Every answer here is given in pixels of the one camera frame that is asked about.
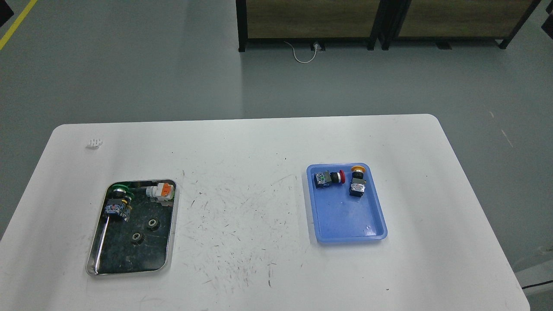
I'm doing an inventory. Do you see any silver metal tray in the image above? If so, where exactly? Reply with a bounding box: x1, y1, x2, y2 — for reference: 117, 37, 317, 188
86, 179, 178, 276

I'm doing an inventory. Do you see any left wooden cabinet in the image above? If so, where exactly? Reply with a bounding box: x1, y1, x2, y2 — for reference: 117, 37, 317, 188
235, 0, 390, 52

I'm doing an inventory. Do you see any green push button switch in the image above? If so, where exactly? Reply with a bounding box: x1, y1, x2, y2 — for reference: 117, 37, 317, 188
103, 184, 135, 222

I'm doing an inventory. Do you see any right wooden cabinet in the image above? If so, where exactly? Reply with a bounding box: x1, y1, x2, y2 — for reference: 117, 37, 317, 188
379, 0, 540, 51

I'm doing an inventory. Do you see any small white plastic piece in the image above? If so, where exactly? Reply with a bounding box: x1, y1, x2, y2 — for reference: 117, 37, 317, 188
86, 139, 103, 150

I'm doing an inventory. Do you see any white floor cable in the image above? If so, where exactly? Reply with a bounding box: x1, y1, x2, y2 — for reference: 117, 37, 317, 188
284, 41, 322, 64

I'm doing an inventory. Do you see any black gear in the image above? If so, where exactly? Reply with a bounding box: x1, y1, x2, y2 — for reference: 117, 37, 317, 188
131, 232, 146, 245
146, 217, 161, 232

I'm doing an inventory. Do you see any yellow push button switch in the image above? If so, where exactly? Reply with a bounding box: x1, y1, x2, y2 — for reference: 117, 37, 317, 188
349, 165, 367, 197

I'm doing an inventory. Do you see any red push button switch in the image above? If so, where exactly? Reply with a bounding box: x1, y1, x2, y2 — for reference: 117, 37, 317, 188
313, 170, 346, 189

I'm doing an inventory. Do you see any white orange connector block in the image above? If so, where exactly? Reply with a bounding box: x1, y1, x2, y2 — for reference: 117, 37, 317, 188
146, 183, 175, 206

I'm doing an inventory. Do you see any wooden cabinet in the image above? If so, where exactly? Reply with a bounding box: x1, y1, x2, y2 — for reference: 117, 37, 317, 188
235, 0, 390, 52
379, 0, 540, 51

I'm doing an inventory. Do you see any blue plastic tray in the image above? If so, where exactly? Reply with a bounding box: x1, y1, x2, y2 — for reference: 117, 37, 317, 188
306, 163, 388, 243

